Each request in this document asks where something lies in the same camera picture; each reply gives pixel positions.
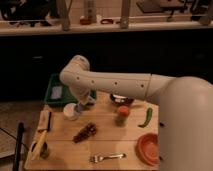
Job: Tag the blue towel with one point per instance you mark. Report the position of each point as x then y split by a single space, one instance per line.
79 108

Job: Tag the red object on shelf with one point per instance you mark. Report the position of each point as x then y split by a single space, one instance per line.
84 21

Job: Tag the black pole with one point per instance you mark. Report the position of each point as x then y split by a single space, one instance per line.
17 156

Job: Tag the wooden brush block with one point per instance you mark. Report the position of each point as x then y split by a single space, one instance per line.
44 121

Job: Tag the dark grape bunch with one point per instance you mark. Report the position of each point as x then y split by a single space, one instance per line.
89 130

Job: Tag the dark brown bowl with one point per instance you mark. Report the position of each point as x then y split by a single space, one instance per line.
121 102

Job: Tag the white handled knife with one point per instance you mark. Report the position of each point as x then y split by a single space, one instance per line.
119 97

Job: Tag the black office chair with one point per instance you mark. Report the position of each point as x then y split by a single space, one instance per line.
26 12

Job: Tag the orange clay bowl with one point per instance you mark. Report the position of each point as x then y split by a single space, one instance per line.
147 149

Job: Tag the silver metal fork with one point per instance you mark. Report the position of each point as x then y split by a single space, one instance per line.
99 158

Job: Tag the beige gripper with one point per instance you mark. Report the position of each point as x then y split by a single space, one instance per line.
87 100

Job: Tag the green plastic tray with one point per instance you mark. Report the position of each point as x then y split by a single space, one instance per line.
65 97

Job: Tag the red tomato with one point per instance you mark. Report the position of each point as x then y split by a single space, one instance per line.
123 111

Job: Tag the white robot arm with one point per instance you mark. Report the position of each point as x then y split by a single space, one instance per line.
185 109

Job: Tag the white paper cup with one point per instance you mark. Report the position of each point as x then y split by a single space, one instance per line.
70 111

